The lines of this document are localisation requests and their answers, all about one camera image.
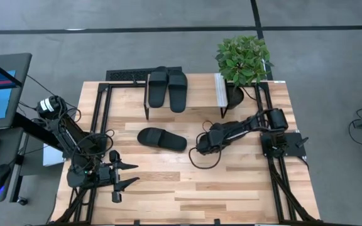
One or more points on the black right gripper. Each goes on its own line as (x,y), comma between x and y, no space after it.
(215,135)

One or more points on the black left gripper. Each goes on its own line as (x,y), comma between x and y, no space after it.
(105,175)

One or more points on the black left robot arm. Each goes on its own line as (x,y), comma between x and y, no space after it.
(71,138)

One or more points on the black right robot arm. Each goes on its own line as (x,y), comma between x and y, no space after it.
(278,120)

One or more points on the wooden shelf with black legs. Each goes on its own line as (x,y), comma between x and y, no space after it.
(200,91)

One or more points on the black plant pot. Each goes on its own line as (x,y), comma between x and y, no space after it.
(233,97)

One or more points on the black edge clamp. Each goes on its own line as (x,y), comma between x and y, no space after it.
(217,222)
(136,222)

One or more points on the white box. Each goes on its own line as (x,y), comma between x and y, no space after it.
(52,157)

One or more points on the green leafy plant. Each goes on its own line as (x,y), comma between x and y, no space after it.
(242,59)

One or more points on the black caster wheel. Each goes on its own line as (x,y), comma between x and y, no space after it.
(24,201)

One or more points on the black desk support bar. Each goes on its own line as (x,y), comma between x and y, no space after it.
(27,124)

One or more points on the grey desk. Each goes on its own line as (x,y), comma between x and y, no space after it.
(5,150)

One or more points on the black aluminium table frame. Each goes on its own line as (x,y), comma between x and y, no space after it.
(121,84)

